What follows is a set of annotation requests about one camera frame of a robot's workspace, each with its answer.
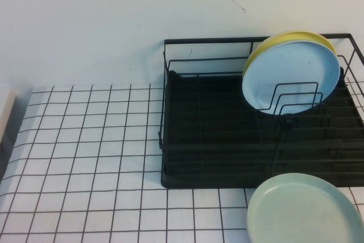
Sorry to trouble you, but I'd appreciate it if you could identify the light green round plate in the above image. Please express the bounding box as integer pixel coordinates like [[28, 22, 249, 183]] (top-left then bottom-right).
[[246, 172, 364, 243]]

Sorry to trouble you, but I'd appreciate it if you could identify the light blue round plate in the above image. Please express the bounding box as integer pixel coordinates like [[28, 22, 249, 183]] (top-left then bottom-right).
[[242, 40, 341, 116]]

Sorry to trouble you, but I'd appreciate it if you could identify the yellow round plate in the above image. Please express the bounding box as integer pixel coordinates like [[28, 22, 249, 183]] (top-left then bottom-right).
[[242, 30, 338, 79]]

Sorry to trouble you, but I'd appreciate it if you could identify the black plastic drip tray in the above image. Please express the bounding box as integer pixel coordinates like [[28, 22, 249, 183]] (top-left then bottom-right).
[[160, 69, 364, 190]]

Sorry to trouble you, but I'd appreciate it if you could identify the white black-grid table mat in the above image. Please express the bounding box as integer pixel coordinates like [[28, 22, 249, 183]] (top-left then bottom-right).
[[0, 79, 364, 243]]

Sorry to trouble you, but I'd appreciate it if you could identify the beige block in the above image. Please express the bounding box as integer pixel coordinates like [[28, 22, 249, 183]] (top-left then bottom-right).
[[0, 88, 17, 153]]

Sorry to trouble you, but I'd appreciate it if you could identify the black wire dish rack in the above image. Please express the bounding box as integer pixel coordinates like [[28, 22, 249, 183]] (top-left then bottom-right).
[[157, 32, 364, 183]]

